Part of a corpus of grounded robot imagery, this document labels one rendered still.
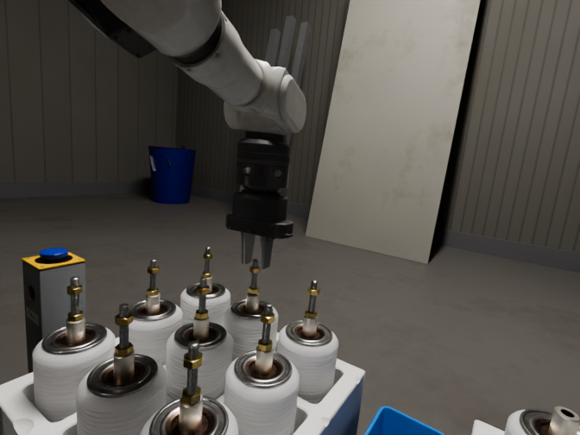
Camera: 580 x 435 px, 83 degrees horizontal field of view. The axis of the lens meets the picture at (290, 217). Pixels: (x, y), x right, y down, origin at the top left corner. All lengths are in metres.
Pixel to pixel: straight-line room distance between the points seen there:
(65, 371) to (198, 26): 0.43
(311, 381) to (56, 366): 0.34
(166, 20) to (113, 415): 0.39
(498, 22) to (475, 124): 0.65
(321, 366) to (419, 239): 1.61
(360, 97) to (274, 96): 1.93
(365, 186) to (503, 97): 1.08
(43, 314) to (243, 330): 0.33
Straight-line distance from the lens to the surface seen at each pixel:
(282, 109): 0.47
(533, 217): 2.64
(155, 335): 0.59
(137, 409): 0.45
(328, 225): 2.26
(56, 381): 0.55
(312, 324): 0.54
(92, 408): 0.45
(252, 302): 0.59
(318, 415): 0.53
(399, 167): 2.15
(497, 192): 2.63
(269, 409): 0.45
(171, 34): 0.35
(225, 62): 0.39
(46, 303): 0.69
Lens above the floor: 0.52
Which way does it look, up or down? 10 degrees down
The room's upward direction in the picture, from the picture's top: 5 degrees clockwise
